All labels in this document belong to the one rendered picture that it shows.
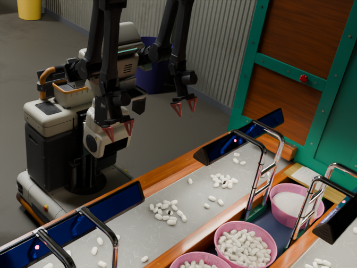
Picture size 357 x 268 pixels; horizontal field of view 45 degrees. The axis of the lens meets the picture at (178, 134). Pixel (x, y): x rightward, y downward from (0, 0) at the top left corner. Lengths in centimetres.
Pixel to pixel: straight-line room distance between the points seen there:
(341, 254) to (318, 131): 66
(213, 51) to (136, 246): 294
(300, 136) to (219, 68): 214
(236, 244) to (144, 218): 41
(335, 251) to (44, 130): 160
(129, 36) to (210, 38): 236
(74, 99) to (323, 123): 137
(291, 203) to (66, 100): 135
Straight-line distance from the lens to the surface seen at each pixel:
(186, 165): 223
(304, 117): 238
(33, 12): 653
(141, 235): 185
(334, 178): 241
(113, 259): 136
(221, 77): 442
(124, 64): 222
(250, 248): 191
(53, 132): 250
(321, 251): 202
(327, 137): 235
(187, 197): 207
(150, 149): 369
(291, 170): 238
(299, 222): 190
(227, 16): 426
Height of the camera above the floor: 205
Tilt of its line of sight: 31 degrees down
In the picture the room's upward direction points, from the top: 9 degrees clockwise
